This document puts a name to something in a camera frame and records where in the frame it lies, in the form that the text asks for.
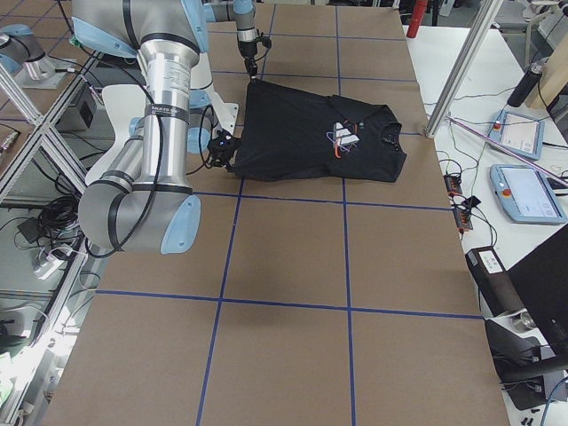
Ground aluminium frame post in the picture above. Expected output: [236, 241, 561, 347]
[424, 0, 503, 138]

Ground teach pendant tablet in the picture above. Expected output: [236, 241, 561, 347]
[489, 164, 567, 225]
[488, 111, 544, 161]

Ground orange connector board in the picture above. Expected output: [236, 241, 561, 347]
[443, 174, 463, 197]

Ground black water bottle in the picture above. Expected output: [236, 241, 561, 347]
[507, 59, 546, 107]

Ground black graphic t-shirt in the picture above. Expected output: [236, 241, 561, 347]
[232, 80, 406, 183]

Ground far teach pendant tablet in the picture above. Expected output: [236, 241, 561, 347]
[488, 111, 544, 161]

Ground red cylinder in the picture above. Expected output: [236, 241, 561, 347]
[406, 0, 429, 38]

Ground metal reacher grabber tool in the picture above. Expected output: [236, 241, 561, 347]
[447, 116, 567, 187]

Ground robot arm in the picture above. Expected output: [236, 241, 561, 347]
[202, 0, 259, 78]
[72, 1, 215, 256]

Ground black monitor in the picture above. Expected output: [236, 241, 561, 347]
[509, 226, 567, 354]

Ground near teach pendant tablet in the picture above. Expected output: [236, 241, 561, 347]
[489, 164, 567, 225]

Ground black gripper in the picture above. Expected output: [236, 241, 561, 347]
[207, 132, 241, 174]
[238, 41, 258, 80]

